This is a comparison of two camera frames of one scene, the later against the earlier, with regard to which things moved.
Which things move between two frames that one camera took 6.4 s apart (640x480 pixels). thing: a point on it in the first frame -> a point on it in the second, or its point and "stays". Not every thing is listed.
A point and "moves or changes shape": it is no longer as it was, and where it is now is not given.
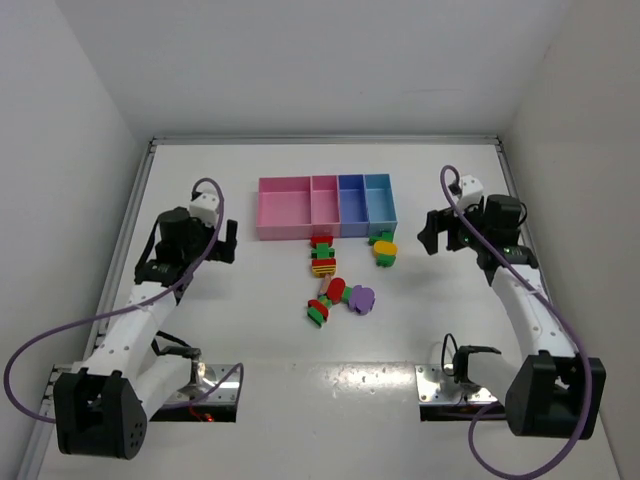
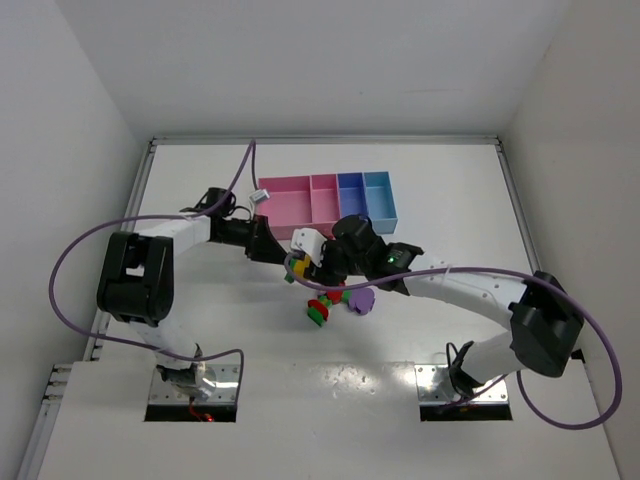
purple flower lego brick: x=361 y=299 stays
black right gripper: x=447 y=230 -> x=320 y=270
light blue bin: x=381 y=204 stays
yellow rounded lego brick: x=384 y=247 moves or changes shape
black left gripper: x=220 y=242 -> x=257 y=237
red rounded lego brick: x=335 y=290 stays
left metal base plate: x=219 y=405 stays
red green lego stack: x=317 y=311 stays
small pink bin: x=325 y=208 stays
